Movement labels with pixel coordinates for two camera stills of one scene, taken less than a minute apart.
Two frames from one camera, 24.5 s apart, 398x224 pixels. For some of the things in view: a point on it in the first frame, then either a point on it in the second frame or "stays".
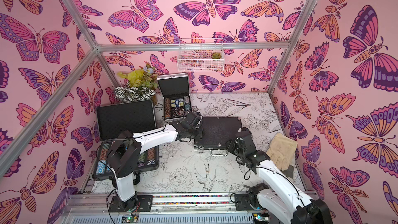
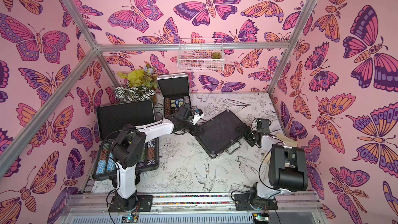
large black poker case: x=133 y=117 stays
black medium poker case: x=216 y=131 stays
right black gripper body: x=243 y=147 to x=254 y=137
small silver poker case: x=177 y=100 stays
